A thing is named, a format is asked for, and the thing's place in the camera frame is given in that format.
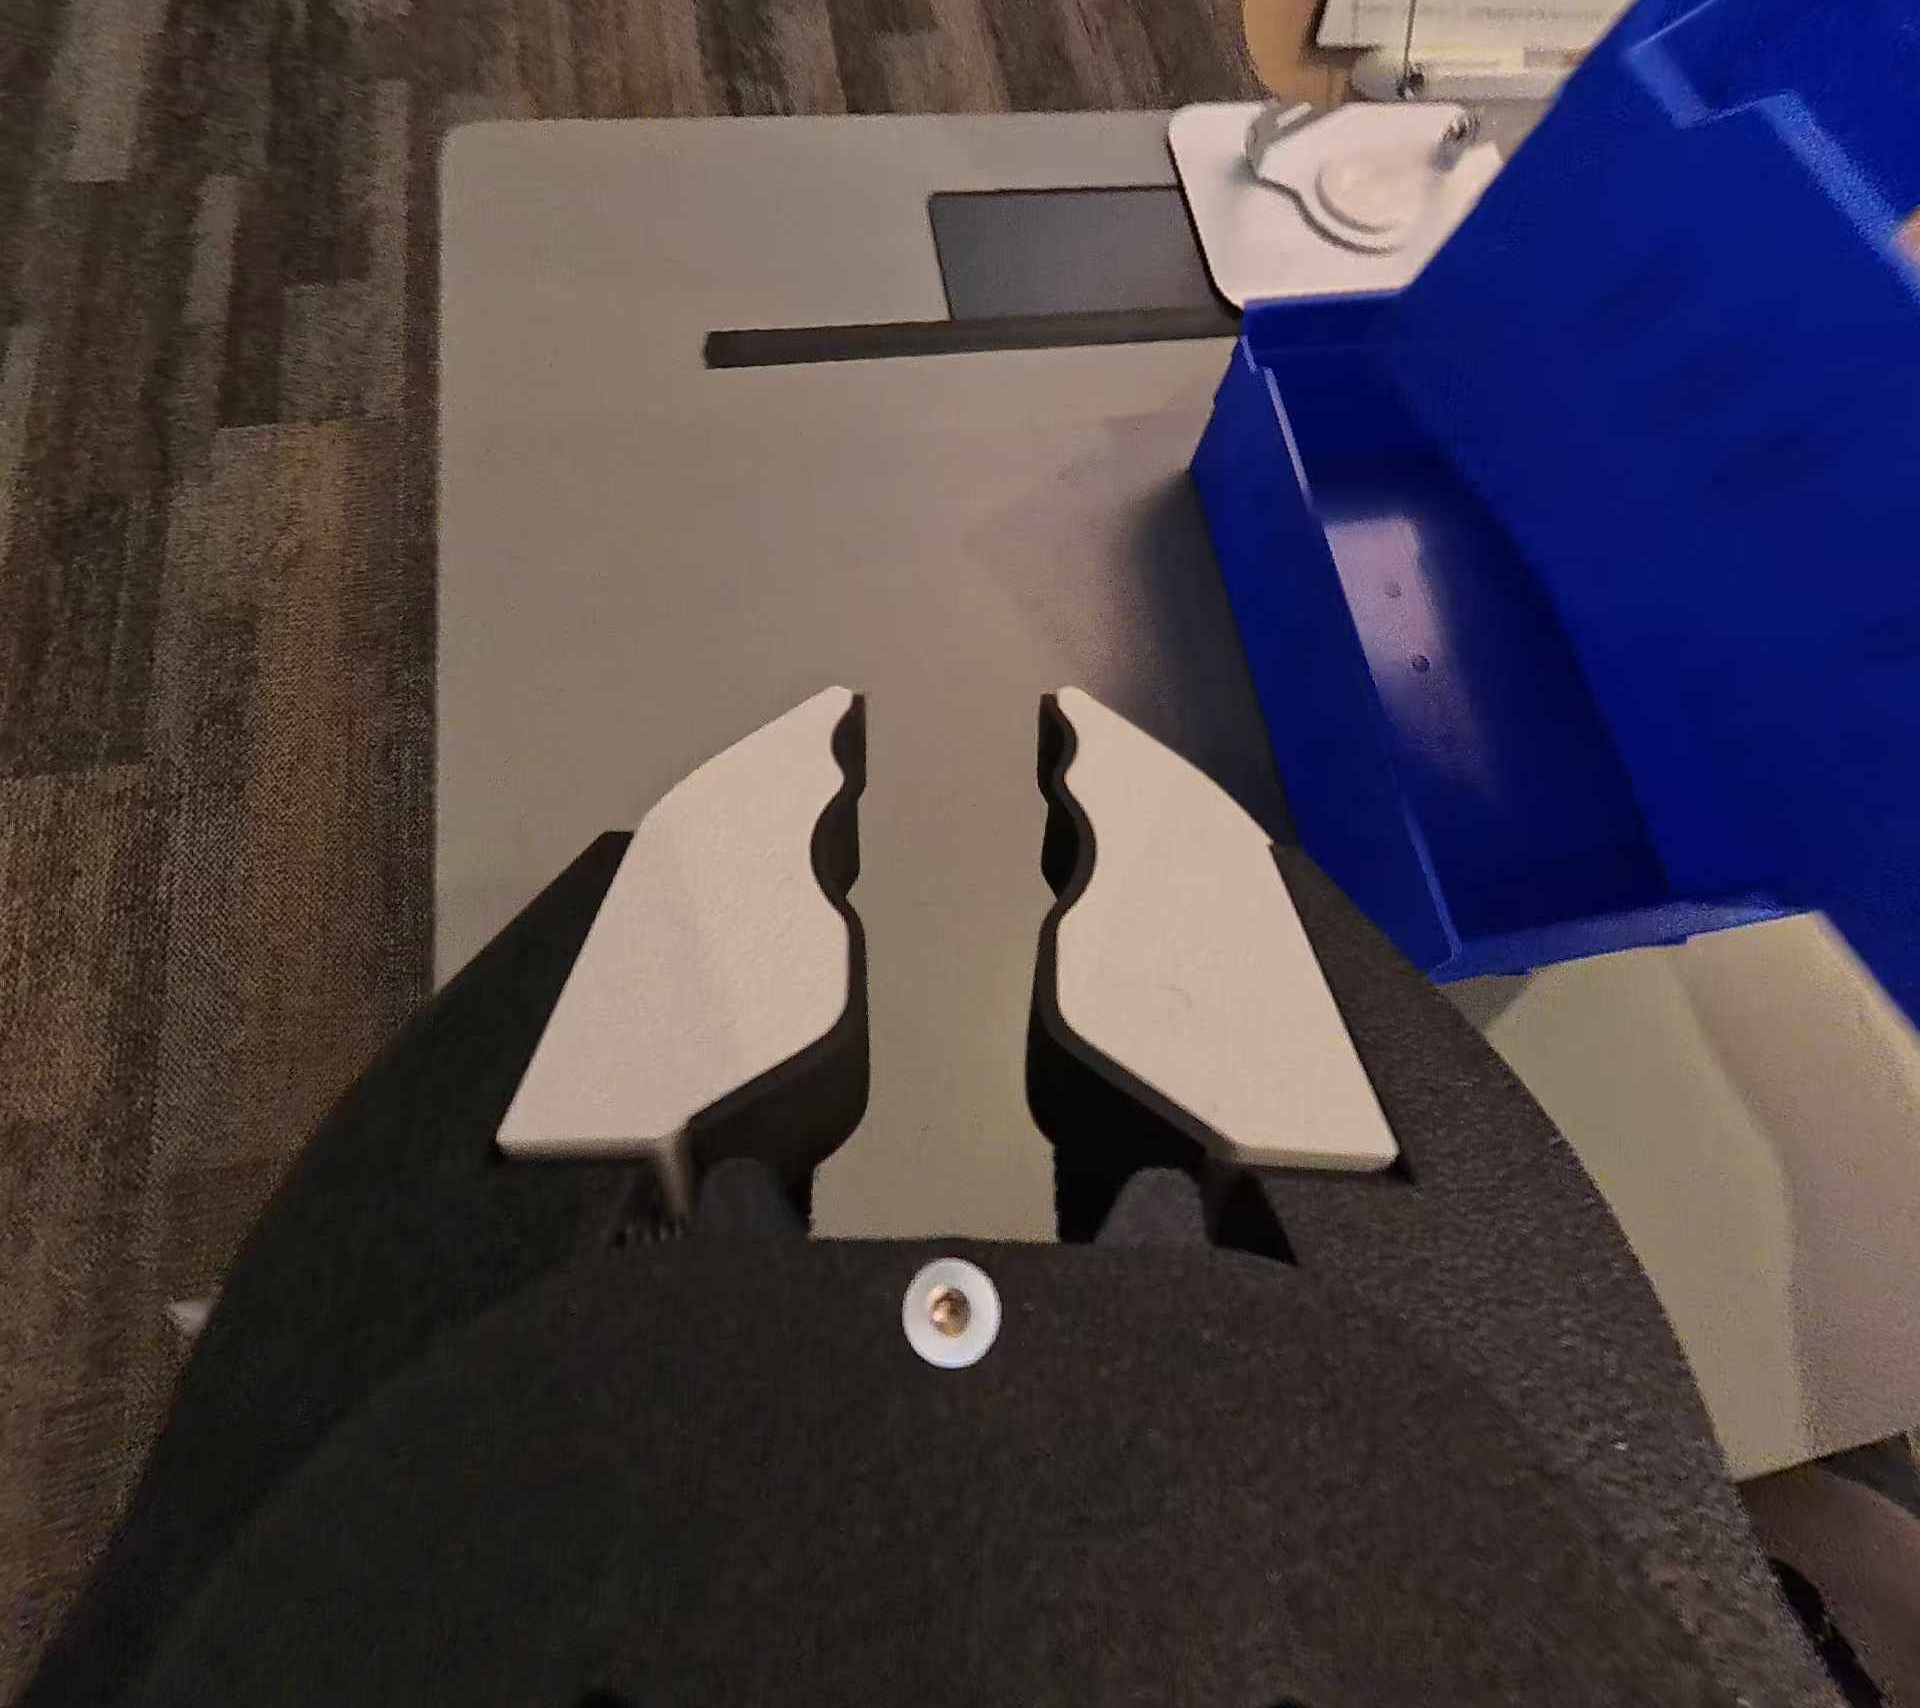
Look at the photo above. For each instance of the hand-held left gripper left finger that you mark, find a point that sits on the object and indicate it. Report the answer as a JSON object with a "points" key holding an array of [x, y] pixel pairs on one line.
{"points": [[690, 973]]}

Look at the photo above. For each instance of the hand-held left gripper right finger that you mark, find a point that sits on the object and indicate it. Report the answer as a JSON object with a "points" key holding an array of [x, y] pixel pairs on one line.
{"points": [[1200, 989]]}

